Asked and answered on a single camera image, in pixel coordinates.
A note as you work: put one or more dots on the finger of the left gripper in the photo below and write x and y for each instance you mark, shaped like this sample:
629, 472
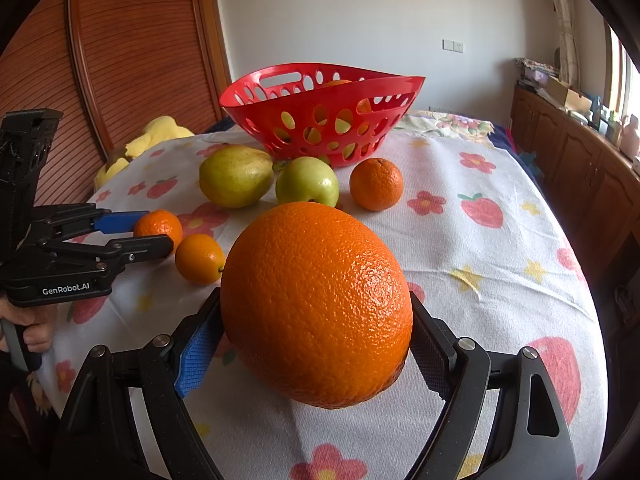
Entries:
115, 254
120, 221

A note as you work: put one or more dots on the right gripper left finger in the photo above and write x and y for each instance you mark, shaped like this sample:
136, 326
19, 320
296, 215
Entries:
98, 417

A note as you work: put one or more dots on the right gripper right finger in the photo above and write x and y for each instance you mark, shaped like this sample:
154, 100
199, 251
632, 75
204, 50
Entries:
528, 439

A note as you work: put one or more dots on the medium mandarin orange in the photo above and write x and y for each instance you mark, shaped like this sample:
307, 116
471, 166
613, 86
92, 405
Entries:
160, 222

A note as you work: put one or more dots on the small mandarin orange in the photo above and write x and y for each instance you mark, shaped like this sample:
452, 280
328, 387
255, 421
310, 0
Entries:
199, 259

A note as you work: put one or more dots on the large orange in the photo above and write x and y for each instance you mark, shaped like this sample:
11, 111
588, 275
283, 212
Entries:
316, 306

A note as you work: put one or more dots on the mandarin orange with stem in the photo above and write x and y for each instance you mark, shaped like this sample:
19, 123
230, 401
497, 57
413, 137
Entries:
376, 184

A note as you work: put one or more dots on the person's left hand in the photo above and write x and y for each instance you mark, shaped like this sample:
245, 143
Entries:
38, 322

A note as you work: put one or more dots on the yellow plush toy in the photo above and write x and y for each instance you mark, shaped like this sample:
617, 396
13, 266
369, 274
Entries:
157, 131

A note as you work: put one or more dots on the white strawberry-print cloth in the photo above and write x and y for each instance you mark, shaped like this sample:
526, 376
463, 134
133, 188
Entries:
481, 249

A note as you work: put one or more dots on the yellow-green pear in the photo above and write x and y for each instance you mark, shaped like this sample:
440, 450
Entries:
236, 176

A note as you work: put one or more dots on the wooden wardrobe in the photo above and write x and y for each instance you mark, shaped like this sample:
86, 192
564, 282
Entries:
110, 67

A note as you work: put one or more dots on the green apple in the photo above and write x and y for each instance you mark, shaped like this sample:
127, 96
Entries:
308, 179

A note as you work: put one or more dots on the wooden sideboard cabinet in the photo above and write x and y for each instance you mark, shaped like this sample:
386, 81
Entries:
590, 188

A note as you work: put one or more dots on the dark blue bed sheet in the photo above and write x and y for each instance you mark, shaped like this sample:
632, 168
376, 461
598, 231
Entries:
502, 137

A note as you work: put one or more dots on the floral bed quilt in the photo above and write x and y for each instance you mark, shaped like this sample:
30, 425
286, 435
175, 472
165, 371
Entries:
446, 125

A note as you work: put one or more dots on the green fruit inside basket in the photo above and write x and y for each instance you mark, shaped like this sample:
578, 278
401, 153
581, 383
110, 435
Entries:
333, 139

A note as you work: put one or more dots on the red perforated plastic basket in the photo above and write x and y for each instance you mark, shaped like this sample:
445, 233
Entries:
256, 100

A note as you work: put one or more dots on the pink white bottle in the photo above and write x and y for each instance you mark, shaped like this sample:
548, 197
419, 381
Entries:
630, 139

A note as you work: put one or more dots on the orange inside basket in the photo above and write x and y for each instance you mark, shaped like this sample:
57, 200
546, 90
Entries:
346, 86

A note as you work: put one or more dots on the cardboard box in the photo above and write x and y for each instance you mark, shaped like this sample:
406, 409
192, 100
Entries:
566, 96

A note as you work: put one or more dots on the white wall switch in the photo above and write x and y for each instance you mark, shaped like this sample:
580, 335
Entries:
452, 46

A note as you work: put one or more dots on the window with wooden frame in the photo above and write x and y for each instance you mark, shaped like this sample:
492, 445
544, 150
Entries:
621, 78

